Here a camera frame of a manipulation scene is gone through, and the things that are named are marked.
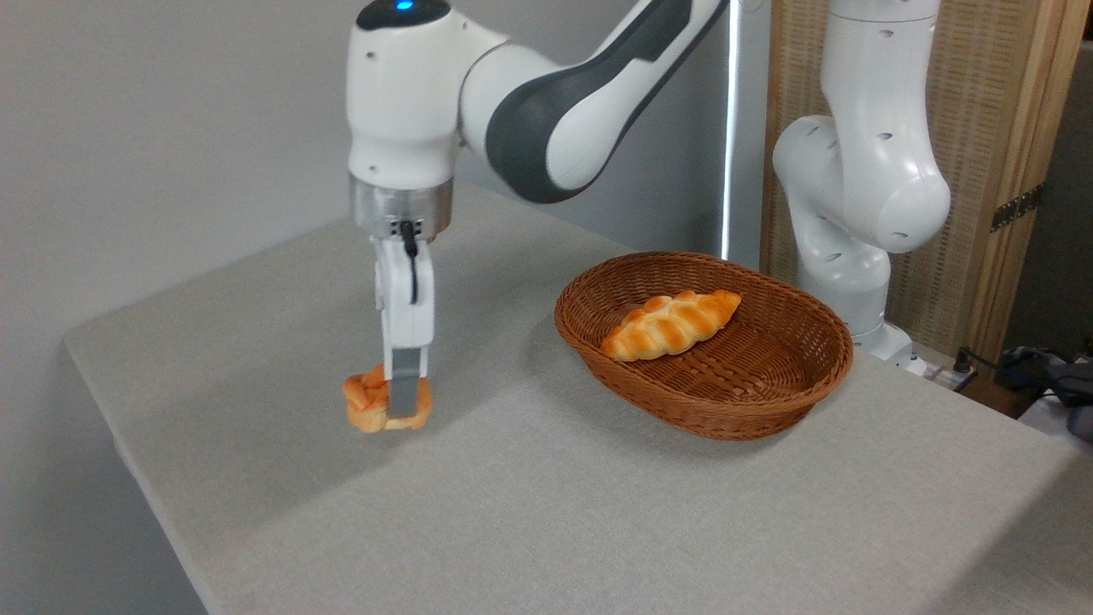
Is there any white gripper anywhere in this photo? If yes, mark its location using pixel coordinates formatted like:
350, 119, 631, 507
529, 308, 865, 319
372, 235, 437, 421

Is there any round knotted bread roll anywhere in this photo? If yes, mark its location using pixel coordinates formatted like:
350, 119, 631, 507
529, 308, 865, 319
342, 364, 434, 434

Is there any long braided bread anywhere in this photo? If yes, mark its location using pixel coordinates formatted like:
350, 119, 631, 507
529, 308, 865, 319
601, 290, 742, 362

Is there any brown wicker basket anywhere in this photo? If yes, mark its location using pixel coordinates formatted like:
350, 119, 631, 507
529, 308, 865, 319
554, 251, 855, 442

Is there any white power strip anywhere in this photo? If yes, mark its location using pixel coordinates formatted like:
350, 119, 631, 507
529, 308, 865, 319
907, 346, 979, 394

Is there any metal screen hinge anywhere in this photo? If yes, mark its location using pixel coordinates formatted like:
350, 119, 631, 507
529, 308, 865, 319
991, 184, 1043, 233

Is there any dark grey bundle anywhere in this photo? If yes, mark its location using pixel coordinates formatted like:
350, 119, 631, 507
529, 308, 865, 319
995, 345, 1093, 442

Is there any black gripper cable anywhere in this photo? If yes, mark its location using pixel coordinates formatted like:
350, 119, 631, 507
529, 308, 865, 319
398, 220, 421, 306

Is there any thin black cable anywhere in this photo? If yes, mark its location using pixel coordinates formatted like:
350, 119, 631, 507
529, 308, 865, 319
955, 347, 1060, 385

